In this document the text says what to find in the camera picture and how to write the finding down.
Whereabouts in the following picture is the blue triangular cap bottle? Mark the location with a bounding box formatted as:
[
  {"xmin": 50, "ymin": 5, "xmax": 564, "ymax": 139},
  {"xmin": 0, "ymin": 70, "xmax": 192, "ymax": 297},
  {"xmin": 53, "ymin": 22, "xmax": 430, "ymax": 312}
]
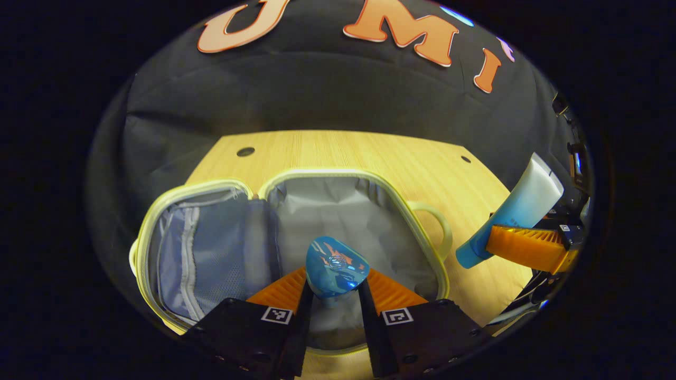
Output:
[{"xmin": 305, "ymin": 236, "xmax": 370, "ymax": 308}]

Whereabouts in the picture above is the pale yellow suitcase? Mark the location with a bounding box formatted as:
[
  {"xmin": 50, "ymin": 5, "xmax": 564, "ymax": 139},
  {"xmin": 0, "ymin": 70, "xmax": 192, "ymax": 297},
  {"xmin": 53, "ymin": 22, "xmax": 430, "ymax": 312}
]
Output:
[{"xmin": 129, "ymin": 169, "xmax": 454, "ymax": 355}]

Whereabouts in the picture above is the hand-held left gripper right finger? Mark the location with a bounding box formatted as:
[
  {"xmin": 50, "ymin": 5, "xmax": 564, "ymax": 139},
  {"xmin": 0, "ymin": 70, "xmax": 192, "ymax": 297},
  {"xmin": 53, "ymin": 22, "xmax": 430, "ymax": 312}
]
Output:
[{"xmin": 358, "ymin": 268, "xmax": 492, "ymax": 378}]

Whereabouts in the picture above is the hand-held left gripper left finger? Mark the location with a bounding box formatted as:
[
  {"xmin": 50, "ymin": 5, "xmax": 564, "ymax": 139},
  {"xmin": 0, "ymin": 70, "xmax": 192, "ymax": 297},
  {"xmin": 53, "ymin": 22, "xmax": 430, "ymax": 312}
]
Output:
[{"xmin": 185, "ymin": 267, "xmax": 315, "ymax": 380}]

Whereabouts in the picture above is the blue white squeeze tube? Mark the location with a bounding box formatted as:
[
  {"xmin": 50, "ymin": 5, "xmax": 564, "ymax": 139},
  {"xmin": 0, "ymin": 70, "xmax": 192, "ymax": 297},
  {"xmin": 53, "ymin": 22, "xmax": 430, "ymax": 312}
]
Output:
[{"xmin": 455, "ymin": 153, "xmax": 565, "ymax": 269}]

